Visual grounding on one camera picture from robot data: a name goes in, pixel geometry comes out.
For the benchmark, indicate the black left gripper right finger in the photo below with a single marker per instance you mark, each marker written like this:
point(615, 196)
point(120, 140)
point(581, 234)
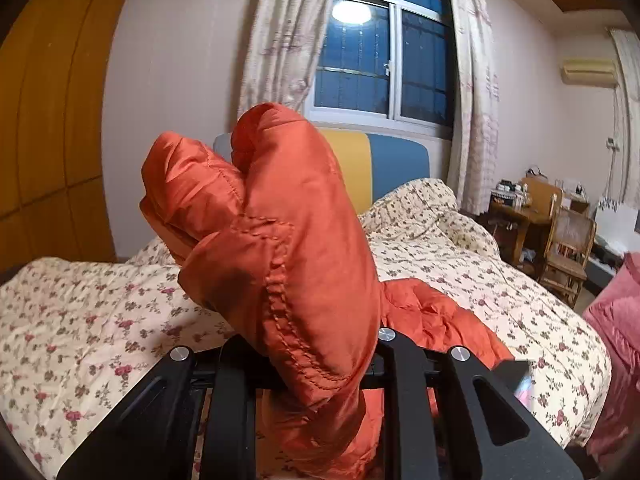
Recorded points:
point(448, 416)

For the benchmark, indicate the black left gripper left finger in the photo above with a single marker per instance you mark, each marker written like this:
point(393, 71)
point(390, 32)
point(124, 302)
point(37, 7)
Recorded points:
point(191, 409)

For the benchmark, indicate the orange padded jacket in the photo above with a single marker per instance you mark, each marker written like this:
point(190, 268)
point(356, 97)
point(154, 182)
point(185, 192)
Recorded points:
point(270, 240)

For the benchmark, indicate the floral bed quilt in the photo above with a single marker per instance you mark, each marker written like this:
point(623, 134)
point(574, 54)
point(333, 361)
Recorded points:
point(76, 336)

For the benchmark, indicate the wooden chair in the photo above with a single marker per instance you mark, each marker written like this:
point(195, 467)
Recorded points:
point(563, 270)

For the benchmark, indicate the pink cloth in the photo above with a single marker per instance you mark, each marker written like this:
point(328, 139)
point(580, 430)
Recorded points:
point(614, 315)

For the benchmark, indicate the wooden desk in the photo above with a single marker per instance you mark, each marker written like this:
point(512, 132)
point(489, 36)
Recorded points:
point(521, 220)

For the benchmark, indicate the right floral curtain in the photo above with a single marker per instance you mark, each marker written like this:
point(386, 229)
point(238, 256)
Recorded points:
point(474, 148)

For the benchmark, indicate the floral curtain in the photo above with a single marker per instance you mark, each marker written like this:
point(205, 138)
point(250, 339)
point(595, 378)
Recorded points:
point(474, 148)
point(283, 52)

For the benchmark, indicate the grey yellow blue headboard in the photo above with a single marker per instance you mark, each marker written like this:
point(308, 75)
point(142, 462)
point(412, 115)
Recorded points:
point(380, 164)

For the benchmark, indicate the wooden wardrobe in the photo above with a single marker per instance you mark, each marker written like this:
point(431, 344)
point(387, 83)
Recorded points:
point(54, 56)

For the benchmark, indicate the left floral curtain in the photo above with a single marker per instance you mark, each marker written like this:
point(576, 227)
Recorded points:
point(283, 52)

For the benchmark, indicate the window with white frame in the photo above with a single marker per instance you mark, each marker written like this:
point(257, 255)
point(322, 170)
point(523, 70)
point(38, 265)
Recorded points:
point(387, 64)

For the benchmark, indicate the wall air conditioner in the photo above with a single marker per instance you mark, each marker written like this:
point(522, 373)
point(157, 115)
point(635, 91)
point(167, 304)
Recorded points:
point(589, 72)

